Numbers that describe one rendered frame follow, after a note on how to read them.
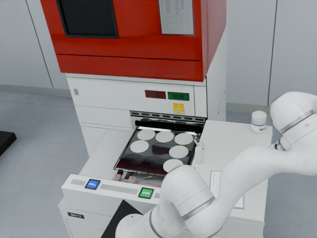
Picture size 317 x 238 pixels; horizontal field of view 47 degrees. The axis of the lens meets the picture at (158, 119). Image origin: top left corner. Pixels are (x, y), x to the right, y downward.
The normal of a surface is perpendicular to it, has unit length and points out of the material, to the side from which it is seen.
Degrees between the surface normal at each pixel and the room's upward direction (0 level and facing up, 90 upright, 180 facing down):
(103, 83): 90
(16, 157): 0
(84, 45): 90
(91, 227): 90
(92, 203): 90
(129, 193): 0
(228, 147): 0
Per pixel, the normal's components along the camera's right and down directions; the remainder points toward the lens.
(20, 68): -0.30, 0.58
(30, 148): -0.10, -0.81
